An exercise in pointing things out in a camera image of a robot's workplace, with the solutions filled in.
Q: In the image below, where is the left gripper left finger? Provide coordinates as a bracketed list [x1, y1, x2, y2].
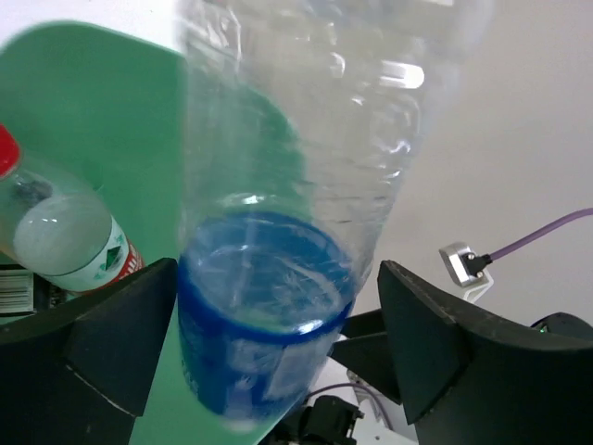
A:
[1, 258, 177, 444]

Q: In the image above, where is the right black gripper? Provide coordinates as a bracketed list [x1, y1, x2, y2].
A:
[272, 309, 401, 445]

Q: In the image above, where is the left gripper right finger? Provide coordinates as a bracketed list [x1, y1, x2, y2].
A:
[378, 261, 592, 444]

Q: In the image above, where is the red label plastic bottle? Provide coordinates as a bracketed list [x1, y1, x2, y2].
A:
[1, 128, 145, 295]

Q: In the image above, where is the blue label plastic bottle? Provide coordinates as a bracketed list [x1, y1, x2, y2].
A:
[178, 1, 494, 432]

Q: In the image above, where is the green plastic bin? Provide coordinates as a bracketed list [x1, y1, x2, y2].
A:
[1, 22, 271, 444]

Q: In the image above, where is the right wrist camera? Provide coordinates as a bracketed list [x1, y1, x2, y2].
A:
[439, 242, 494, 304]

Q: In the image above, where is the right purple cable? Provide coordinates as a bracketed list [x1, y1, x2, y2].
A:
[472, 207, 593, 266]

